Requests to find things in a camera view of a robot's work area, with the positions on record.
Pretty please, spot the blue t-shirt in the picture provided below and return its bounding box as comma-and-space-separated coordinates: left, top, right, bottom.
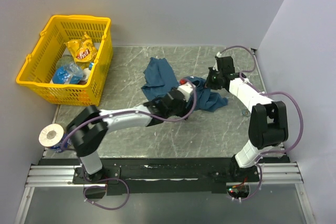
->
141, 57, 228, 112

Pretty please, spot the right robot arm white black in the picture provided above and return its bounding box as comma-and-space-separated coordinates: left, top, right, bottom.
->
206, 54, 288, 182

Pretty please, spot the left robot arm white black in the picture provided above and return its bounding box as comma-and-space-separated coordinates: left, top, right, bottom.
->
66, 83, 195, 183

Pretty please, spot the small white bottle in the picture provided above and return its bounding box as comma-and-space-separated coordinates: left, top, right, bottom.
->
82, 62, 94, 82

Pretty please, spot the yellow snack bag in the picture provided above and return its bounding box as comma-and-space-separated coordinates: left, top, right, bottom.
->
65, 32, 98, 64

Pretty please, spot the blue plastic bag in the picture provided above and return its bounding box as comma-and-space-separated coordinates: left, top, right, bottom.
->
51, 62, 84, 84

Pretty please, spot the toilet paper roll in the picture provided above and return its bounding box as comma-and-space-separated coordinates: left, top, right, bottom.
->
38, 123, 67, 153

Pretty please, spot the yellow plastic basket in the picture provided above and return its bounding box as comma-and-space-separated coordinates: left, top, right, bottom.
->
16, 15, 113, 106

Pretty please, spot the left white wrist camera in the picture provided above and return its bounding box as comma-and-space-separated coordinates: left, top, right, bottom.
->
177, 78, 196, 102

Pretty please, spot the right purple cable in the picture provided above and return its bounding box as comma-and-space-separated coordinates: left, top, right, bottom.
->
217, 45, 305, 204

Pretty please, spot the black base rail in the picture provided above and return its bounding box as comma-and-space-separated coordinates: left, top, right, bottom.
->
39, 157, 289, 196

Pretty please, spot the aluminium frame rail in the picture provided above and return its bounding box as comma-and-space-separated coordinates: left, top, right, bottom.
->
14, 163, 87, 224

